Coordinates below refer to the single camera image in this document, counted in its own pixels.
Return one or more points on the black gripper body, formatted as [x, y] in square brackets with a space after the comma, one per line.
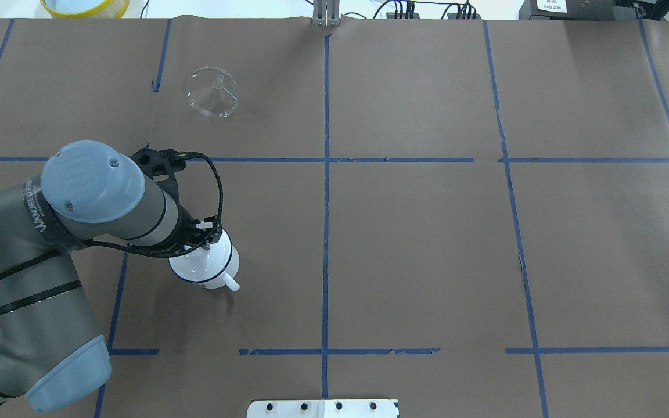
[189, 230]

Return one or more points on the clear glass funnel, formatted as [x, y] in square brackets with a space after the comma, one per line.
[212, 92]

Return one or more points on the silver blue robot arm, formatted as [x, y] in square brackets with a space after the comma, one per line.
[88, 195]

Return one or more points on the white enamel mug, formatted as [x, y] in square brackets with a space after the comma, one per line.
[213, 266]

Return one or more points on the yellow tape roll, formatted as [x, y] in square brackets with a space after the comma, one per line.
[86, 9]

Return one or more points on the black computer box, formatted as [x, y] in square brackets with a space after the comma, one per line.
[576, 11]

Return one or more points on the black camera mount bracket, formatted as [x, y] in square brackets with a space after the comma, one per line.
[161, 166]

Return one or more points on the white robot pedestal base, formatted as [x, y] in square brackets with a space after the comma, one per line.
[324, 408]

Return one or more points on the aluminium frame post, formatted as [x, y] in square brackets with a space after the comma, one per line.
[326, 13]

